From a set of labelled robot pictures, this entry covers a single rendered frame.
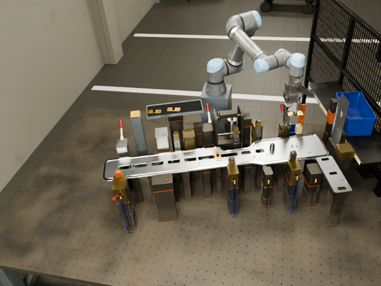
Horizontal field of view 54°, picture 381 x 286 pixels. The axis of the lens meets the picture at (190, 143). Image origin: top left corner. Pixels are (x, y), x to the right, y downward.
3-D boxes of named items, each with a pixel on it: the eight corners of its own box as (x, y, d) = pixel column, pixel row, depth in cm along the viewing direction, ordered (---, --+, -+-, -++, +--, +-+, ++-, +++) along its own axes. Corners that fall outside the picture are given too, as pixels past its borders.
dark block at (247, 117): (242, 167, 266) (244, 119, 239) (240, 161, 271) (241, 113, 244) (249, 167, 266) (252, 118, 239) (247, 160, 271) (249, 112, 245)
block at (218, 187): (216, 192, 249) (215, 159, 231) (214, 184, 255) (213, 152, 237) (222, 191, 250) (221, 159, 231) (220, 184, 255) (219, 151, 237)
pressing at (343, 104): (337, 148, 229) (348, 102, 208) (330, 137, 238) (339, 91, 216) (338, 148, 229) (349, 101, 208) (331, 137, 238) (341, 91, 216)
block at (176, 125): (174, 164, 273) (167, 114, 244) (173, 158, 279) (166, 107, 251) (187, 163, 273) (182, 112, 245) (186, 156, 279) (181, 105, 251)
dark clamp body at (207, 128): (205, 175, 263) (202, 131, 239) (203, 163, 272) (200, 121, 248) (215, 173, 263) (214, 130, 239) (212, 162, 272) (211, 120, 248)
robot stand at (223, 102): (207, 125, 307) (204, 83, 281) (232, 127, 302) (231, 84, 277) (202, 141, 292) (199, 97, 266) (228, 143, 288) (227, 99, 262)
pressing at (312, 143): (101, 185, 221) (101, 183, 220) (104, 160, 238) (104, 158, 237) (331, 156, 226) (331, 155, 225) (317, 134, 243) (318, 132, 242)
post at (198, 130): (197, 172, 265) (194, 126, 240) (197, 167, 269) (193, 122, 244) (204, 171, 265) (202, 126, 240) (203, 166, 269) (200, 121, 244)
